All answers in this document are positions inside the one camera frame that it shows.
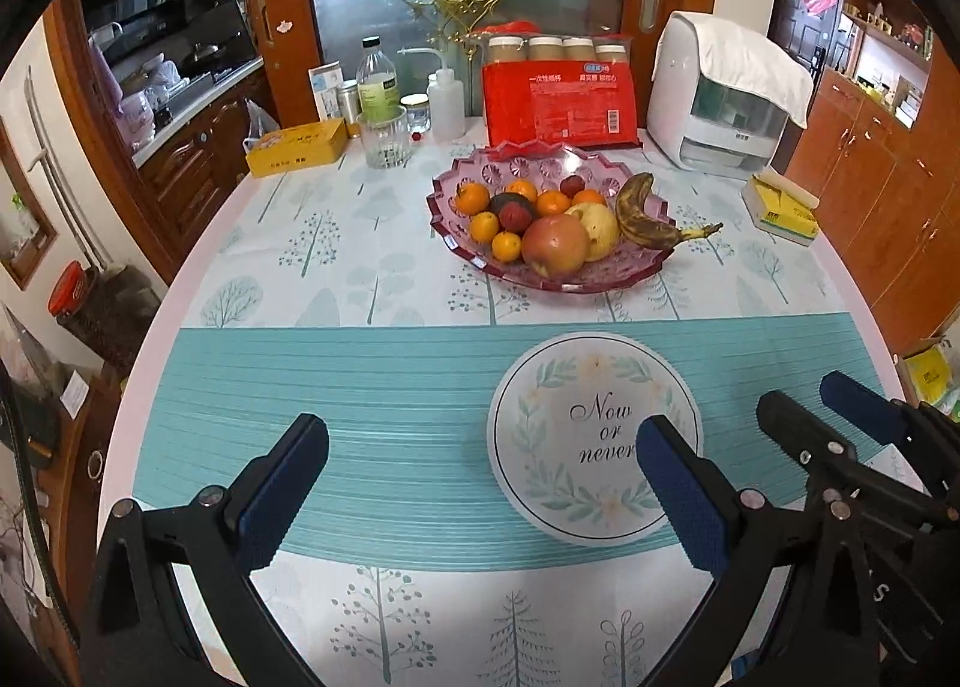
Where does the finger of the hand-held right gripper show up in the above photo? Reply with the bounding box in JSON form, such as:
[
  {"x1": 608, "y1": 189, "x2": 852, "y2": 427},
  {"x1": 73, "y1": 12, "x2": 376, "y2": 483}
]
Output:
[
  {"x1": 754, "y1": 391, "x2": 938, "y2": 534},
  {"x1": 819, "y1": 370, "x2": 960, "y2": 502}
]

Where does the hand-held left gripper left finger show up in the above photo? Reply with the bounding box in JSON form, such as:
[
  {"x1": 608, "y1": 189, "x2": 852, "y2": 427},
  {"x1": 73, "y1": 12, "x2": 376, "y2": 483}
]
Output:
[{"x1": 79, "y1": 413, "x2": 331, "y2": 687}]

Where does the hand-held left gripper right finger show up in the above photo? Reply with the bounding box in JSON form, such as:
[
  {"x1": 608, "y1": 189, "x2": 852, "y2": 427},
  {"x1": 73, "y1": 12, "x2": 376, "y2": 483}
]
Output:
[{"x1": 636, "y1": 415, "x2": 882, "y2": 687}]

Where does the pink plastic fruit bowl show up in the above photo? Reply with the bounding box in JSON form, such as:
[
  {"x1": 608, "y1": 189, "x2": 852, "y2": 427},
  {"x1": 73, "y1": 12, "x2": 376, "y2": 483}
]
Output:
[{"x1": 426, "y1": 142, "x2": 680, "y2": 294}]

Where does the overripe brown banana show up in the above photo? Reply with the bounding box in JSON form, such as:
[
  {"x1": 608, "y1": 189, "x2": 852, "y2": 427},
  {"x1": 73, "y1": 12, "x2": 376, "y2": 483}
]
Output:
[{"x1": 615, "y1": 172, "x2": 725, "y2": 249}]

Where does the yellow pear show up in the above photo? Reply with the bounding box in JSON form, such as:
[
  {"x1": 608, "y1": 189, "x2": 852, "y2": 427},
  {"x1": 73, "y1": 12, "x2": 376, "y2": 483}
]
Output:
[{"x1": 564, "y1": 202, "x2": 620, "y2": 263}]

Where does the red yellow apple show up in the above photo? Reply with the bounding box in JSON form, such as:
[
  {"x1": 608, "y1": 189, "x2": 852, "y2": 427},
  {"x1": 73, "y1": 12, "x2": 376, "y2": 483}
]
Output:
[{"x1": 521, "y1": 213, "x2": 590, "y2": 278}]

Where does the dark green avocado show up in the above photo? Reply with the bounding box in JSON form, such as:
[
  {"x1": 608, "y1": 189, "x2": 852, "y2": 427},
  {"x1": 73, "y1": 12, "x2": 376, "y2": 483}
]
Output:
[{"x1": 490, "y1": 192, "x2": 537, "y2": 232}]

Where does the yellow carton on floor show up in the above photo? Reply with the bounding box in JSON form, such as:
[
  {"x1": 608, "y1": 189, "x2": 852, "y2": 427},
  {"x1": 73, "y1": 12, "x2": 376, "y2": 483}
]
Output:
[{"x1": 896, "y1": 338, "x2": 960, "y2": 418}]

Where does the yellow white cardboard box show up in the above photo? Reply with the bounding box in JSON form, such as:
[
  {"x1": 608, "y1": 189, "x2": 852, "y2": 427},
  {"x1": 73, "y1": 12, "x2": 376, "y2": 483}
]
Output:
[{"x1": 742, "y1": 171, "x2": 821, "y2": 247}]

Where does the red lid storage jar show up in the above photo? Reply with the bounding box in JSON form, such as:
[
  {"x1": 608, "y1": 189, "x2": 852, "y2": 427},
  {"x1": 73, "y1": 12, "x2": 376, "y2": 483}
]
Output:
[{"x1": 49, "y1": 261, "x2": 162, "y2": 373}]

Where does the white countertop appliance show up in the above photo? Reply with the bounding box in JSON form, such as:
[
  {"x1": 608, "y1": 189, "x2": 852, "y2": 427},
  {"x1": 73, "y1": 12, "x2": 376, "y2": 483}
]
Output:
[{"x1": 647, "y1": 12, "x2": 792, "y2": 172}]

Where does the yellow tin box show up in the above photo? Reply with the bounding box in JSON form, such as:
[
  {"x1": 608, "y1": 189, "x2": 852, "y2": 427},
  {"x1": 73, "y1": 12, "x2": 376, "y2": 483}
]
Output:
[{"x1": 245, "y1": 118, "x2": 350, "y2": 178}]

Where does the clear glass tumbler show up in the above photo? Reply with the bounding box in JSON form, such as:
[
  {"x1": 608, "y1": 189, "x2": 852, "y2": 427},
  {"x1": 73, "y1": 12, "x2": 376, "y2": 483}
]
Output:
[{"x1": 357, "y1": 113, "x2": 408, "y2": 170}]

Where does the white plastic bag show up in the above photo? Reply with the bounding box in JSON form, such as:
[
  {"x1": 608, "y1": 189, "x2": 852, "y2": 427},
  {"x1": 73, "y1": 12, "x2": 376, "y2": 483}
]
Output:
[{"x1": 244, "y1": 98, "x2": 282, "y2": 152}]

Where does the white towel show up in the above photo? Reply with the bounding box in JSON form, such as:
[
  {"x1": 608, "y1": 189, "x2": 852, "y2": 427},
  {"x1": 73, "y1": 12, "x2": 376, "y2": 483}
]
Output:
[{"x1": 664, "y1": 12, "x2": 815, "y2": 129}]

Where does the red paper cup package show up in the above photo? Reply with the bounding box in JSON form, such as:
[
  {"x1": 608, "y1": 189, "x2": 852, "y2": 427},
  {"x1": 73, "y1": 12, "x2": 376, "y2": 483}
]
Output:
[{"x1": 480, "y1": 34, "x2": 644, "y2": 150}]

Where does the white blue carton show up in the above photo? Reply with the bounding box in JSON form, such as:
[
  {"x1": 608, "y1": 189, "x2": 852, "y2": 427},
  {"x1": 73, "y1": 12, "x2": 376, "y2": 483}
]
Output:
[{"x1": 308, "y1": 62, "x2": 344, "y2": 122}]

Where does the clear bottle green label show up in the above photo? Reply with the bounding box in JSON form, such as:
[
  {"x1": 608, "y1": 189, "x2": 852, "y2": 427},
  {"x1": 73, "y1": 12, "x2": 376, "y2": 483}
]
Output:
[{"x1": 355, "y1": 37, "x2": 401, "y2": 122}]

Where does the white squeeze bottle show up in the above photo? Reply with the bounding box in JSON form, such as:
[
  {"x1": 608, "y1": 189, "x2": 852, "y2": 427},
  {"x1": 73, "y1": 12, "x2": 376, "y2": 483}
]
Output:
[{"x1": 397, "y1": 47, "x2": 467, "y2": 142}]

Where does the long silver fridge handle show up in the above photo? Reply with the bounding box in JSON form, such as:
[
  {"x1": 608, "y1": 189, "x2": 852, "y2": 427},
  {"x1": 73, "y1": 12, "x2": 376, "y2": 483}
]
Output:
[{"x1": 22, "y1": 64, "x2": 98, "y2": 268}]

